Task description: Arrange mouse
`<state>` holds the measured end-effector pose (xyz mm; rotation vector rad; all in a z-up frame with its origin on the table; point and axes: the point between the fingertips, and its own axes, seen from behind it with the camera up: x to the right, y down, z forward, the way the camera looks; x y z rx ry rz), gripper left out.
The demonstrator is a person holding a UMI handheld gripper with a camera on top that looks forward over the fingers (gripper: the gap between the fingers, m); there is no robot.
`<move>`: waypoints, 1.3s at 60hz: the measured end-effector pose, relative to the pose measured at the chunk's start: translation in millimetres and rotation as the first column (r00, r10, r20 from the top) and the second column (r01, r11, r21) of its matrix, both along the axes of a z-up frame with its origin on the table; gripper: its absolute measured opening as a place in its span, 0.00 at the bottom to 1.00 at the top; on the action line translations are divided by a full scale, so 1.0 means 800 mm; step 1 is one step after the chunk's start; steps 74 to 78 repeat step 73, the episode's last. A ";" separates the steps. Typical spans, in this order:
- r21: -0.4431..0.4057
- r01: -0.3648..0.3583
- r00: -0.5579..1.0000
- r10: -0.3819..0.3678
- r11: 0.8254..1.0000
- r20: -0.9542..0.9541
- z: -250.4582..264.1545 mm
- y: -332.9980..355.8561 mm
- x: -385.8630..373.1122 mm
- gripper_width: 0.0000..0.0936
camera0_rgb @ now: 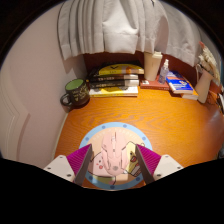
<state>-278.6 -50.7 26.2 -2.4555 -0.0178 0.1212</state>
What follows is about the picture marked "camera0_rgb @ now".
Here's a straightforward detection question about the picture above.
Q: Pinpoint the blue-covered book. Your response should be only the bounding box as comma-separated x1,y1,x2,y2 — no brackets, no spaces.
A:
165,70,194,95

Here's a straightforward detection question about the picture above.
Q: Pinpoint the white curtain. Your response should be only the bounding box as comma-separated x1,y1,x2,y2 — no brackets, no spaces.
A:
57,0,218,68

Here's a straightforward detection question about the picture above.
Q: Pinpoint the clear spray bottle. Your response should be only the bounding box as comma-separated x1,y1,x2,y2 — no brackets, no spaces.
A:
158,58,170,85

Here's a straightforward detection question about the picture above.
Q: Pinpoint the orange-covered book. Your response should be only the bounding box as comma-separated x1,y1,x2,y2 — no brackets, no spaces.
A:
173,74,200,101

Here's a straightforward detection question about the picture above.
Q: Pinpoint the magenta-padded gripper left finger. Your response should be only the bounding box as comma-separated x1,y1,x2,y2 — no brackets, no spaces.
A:
43,143,94,187

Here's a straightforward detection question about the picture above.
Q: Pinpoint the white flower bouquet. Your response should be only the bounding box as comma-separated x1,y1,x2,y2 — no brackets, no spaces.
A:
197,41,222,86

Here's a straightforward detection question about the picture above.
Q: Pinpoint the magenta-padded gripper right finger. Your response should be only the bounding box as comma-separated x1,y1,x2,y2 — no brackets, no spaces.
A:
134,144,184,185

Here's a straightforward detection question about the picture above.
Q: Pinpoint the white lotion bottle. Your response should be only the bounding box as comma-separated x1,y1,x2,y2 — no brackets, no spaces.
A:
143,50,164,82

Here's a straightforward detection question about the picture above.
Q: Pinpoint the pink computer mouse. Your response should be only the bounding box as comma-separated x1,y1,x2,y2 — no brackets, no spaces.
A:
91,131,131,178

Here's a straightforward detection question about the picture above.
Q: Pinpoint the white ceramic jug vase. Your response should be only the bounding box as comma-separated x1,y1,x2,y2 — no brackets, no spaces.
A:
194,63,214,104

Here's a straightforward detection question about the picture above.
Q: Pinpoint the dark mug with green inside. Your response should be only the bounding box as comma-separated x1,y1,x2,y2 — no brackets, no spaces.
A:
59,78,91,109

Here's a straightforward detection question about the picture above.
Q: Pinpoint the black book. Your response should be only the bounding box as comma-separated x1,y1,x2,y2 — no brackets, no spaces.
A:
88,79,140,90
88,72,140,83

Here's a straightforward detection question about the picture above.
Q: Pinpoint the round cartoon-print mouse pad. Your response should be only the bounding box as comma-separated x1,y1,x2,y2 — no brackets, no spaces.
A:
78,121,154,192

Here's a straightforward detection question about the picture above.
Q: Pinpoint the red-brown book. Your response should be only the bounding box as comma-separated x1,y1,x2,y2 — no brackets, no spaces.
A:
139,79,171,91

